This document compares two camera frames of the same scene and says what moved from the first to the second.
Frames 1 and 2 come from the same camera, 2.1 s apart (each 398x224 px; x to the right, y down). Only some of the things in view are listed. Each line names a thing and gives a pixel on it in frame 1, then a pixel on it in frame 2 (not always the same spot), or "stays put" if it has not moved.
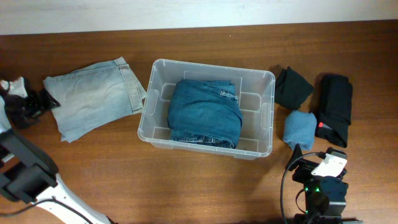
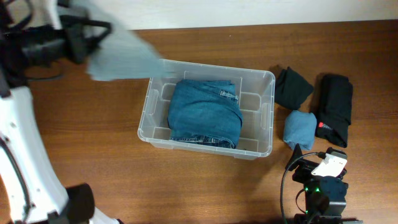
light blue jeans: x=92 y=98 -> x=123 y=55
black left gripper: x=34 y=104 -> x=76 y=42
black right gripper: x=304 y=167 stays put
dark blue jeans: x=205 y=110 stays put
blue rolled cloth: x=300 y=128 stays put
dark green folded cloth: x=291 y=89 stays put
